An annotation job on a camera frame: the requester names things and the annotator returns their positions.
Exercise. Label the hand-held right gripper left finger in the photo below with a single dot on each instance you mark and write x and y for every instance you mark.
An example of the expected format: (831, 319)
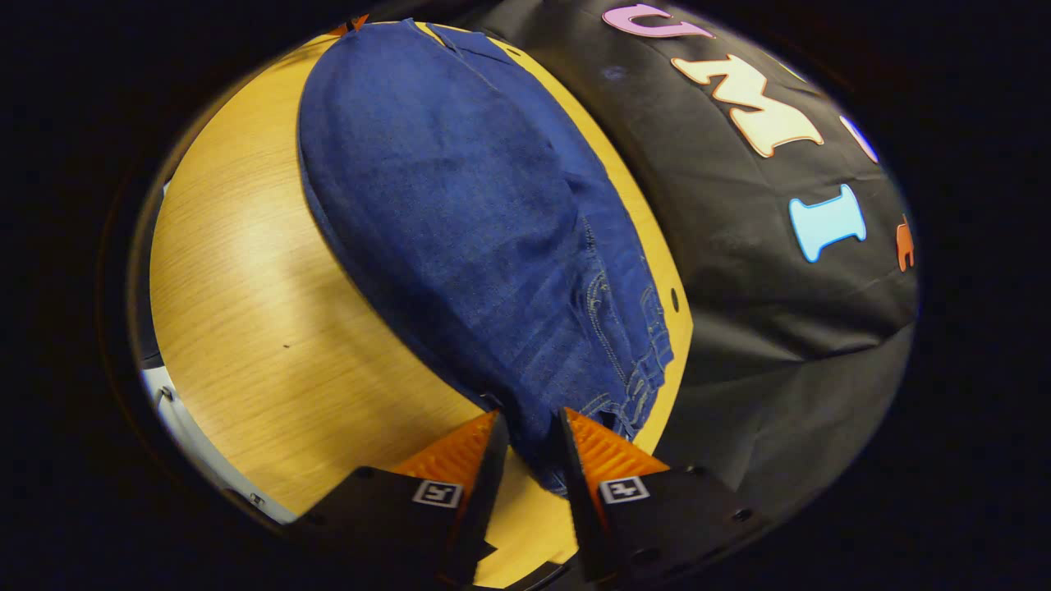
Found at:
(484, 492)

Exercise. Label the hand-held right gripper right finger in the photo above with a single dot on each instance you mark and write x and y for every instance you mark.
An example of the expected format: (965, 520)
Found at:
(579, 501)

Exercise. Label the black backdrop cloth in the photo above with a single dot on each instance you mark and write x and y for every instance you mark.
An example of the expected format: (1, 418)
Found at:
(739, 312)

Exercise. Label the white metal table frame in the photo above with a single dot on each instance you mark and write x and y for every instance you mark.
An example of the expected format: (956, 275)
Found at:
(176, 419)

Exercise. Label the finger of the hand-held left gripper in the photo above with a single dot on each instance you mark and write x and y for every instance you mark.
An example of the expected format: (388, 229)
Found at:
(351, 25)

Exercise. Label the blue denim jeans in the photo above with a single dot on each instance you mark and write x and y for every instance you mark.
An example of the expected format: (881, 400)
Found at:
(460, 205)

